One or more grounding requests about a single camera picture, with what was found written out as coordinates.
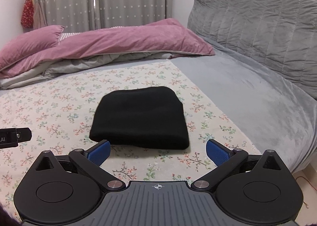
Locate red hanging bag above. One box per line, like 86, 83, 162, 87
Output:
21, 0, 34, 29

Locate grey quilted headboard cover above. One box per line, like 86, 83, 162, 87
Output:
187, 0, 317, 100

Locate black pants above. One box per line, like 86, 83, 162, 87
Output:
89, 86, 190, 150

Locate floral printed blanket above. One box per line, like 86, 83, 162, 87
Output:
0, 60, 263, 219

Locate pink pillow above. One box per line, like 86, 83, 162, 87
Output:
0, 25, 65, 73

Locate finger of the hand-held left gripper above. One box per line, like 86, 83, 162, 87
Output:
16, 128, 32, 142

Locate striped pillow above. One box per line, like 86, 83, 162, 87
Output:
58, 26, 149, 43

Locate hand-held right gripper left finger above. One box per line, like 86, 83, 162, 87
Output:
35, 141, 124, 191

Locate grey bed sheet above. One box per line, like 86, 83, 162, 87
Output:
170, 40, 317, 174

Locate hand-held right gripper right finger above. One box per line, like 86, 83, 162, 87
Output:
194, 139, 285, 191

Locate pink and grey duvet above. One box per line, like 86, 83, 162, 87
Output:
0, 18, 216, 90

